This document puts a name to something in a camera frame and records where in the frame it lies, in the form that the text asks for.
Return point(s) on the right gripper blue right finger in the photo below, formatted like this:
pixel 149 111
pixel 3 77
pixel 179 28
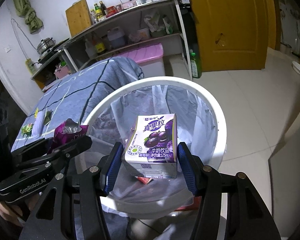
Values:
pixel 192 169

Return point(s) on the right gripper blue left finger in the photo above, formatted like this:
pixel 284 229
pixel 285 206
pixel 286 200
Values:
pixel 109 169

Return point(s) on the green snack packet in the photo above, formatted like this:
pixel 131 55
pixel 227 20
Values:
pixel 26 130

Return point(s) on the purple milk drink carton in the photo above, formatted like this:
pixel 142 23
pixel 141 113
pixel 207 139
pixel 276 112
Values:
pixel 151 150

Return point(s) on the magenta snack bag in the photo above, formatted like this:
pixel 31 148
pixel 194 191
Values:
pixel 69 131

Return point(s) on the olive green wrapper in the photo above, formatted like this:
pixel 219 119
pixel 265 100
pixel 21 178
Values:
pixel 48 116

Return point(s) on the yellow snack packet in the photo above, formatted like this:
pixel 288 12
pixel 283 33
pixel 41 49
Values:
pixel 36 112

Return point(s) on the pink strawberry milk carton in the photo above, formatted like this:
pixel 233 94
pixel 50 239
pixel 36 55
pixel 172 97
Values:
pixel 144 180

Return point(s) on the white foam fruit net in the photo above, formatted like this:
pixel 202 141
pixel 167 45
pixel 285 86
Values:
pixel 38 125

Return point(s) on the white round trash bin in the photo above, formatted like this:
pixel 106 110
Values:
pixel 201 126

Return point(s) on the metal kitchen shelf rack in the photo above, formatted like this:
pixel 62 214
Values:
pixel 131 20

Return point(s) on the person's left hand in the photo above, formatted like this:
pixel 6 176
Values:
pixel 14 214

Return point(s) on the blue checked tablecloth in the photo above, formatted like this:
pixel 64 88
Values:
pixel 75 97

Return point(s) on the pink plastic basket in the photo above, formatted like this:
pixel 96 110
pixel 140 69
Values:
pixel 62 72

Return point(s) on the green glass bottle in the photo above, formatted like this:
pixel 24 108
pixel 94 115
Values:
pixel 195 65

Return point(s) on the small grey side shelf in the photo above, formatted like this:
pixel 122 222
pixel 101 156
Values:
pixel 44 74

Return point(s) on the pink lidded storage box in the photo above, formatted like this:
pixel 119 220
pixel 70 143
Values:
pixel 149 58

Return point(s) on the yellow label oil bottle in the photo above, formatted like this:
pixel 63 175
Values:
pixel 99 45

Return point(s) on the black induction cooker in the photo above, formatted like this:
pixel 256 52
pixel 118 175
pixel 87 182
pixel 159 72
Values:
pixel 50 52

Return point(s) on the steel cooking pot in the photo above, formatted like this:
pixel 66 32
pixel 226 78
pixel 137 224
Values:
pixel 45 44

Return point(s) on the purple plastic jug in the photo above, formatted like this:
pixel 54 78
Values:
pixel 117 37

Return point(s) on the green sauce bottle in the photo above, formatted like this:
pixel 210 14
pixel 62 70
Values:
pixel 98 11

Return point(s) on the wooden cutting board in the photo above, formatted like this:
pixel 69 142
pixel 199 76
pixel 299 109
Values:
pixel 78 17

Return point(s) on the yellow wooden door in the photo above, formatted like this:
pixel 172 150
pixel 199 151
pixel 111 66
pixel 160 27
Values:
pixel 234 34

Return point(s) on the red lidded jar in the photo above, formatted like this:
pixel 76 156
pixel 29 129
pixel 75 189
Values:
pixel 111 11

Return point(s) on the green hanging cloth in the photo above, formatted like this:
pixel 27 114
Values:
pixel 25 10

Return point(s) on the dark soy sauce bottle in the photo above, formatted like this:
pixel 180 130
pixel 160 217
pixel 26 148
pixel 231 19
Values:
pixel 103 8

